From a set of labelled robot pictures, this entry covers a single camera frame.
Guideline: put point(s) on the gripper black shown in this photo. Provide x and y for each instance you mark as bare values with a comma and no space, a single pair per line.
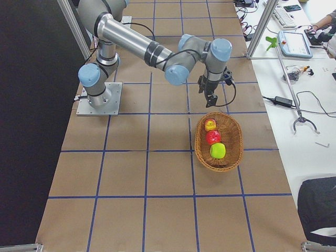
209,86

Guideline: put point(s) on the red yellow apple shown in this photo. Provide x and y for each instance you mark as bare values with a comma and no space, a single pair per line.
210,125

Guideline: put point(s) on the green apple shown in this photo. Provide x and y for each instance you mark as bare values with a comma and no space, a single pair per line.
218,150

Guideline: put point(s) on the person forearm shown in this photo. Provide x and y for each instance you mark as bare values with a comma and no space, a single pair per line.
327,20

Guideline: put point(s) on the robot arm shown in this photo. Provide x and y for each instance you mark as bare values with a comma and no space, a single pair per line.
103,20

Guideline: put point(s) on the wicker basket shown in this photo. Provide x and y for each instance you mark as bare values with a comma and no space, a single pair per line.
231,137

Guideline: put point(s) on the black power adapter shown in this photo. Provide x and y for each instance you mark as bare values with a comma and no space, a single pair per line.
282,101

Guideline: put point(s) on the teach pendant tablet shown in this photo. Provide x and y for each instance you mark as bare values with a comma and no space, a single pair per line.
294,44

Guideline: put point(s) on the white keyboard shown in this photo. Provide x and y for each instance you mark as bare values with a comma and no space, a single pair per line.
284,20

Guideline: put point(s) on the brown paper table cover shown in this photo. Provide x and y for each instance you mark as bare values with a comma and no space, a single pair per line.
133,182

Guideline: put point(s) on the black smartphone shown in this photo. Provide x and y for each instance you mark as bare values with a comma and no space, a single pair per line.
291,8

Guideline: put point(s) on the black office chair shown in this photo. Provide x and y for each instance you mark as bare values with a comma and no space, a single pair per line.
316,208

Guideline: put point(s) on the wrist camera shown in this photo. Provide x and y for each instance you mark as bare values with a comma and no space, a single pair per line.
228,77

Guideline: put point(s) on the aluminium frame post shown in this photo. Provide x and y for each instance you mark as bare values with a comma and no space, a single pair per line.
265,17

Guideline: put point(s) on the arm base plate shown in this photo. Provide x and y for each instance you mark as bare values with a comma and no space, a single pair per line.
126,20
106,104

